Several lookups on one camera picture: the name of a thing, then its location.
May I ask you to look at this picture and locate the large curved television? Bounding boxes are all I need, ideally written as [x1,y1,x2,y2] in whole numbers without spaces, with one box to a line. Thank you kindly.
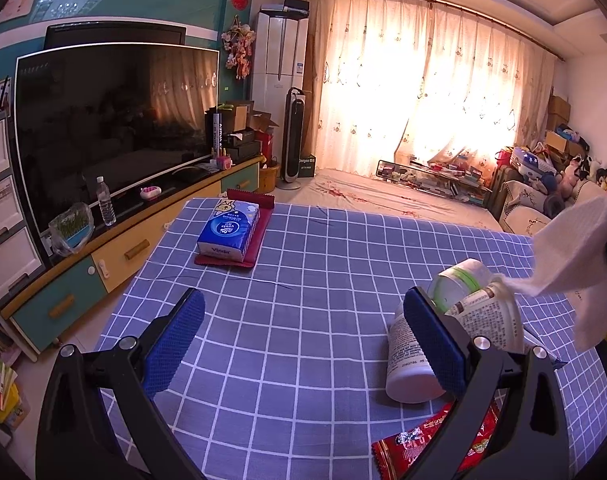
[14,42,220,266]

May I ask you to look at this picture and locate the white paper tissue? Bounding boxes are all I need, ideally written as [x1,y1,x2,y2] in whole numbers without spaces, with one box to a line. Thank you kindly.
[492,196,607,352]

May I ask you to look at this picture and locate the blue tissue pack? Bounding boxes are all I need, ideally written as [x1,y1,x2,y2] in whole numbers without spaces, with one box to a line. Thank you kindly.
[196,198,261,264]

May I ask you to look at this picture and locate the white drawer unit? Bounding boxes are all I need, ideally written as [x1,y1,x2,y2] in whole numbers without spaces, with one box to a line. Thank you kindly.
[0,110,46,306]

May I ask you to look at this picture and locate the black tower fan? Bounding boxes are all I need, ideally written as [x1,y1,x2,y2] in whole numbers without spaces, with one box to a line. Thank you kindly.
[278,87,305,191]

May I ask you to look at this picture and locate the blue checked tablecloth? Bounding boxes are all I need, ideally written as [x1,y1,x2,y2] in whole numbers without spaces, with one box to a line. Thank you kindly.
[93,197,607,480]

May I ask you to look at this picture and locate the plain white plastic bottle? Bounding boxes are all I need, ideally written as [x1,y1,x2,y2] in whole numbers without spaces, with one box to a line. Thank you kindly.
[386,310,449,405]

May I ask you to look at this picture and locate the clear plastic bag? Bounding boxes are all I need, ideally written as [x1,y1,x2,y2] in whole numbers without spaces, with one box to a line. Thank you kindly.
[48,201,94,257]

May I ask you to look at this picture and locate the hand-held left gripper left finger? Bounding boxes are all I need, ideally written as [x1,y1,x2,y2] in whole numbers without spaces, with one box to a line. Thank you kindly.
[36,287,206,480]

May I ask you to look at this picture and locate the wooden bucket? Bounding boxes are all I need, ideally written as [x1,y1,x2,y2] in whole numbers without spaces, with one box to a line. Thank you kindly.
[258,162,280,191]

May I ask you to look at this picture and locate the pile of plush toys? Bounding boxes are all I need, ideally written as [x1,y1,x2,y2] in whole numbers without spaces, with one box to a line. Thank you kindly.
[553,155,607,203]

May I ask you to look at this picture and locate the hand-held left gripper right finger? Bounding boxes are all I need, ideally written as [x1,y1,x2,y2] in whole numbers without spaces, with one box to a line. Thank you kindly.
[403,287,571,480]

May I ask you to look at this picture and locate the blue star print bag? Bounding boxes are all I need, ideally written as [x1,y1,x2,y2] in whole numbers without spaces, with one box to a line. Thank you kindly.
[511,146,554,181]

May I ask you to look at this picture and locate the sheer patterned curtains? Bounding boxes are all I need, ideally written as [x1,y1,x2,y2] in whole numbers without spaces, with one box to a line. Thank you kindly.
[306,0,559,181]

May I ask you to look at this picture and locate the wooden curtain rod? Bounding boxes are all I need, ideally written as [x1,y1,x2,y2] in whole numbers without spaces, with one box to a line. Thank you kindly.
[278,0,567,63]

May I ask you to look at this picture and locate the stack of cardboard boxes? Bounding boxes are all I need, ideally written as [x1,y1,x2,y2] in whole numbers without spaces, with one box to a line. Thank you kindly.
[546,95,589,156]

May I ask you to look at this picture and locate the open cardboard boxes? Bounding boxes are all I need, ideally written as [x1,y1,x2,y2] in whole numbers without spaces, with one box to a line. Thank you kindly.
[226,101,279,133]

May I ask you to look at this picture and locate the red snack wrapper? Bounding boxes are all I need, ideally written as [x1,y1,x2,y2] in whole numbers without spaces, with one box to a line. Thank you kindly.
[372,402,501,476]

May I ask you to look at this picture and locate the clear water bottle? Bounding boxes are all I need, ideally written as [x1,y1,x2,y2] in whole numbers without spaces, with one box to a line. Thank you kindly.
[96,176,117,227]

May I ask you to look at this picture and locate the white standing air conditioner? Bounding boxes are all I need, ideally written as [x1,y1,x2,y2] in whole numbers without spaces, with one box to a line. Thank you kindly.
[250,10,310,168]

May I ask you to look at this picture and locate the printed paper cup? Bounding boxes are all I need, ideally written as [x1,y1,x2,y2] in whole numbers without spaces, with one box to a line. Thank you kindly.
[446,285,525,356]

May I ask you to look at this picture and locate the hanging flower decoration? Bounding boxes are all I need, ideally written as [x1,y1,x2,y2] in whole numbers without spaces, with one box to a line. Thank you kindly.
[220,15,257,81]

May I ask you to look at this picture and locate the pile of colourful books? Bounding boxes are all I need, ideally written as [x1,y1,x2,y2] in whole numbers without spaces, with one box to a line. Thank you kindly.
[0,305,31,431]

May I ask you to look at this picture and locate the cluttered glass coffee table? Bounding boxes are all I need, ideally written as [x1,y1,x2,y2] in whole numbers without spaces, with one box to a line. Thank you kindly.
[376,152,494,206]

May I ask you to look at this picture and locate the black box on air conditioner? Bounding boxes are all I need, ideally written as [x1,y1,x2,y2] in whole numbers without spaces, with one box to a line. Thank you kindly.
[260,0,311,16]

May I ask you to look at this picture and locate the teal and yellow TV cabinet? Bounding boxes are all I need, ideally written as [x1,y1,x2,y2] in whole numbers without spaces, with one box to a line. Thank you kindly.
[3,155,264,356]

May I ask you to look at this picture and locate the beige sofa with covers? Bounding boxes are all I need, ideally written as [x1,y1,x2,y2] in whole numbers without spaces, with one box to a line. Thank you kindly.
[488,162,607,241]

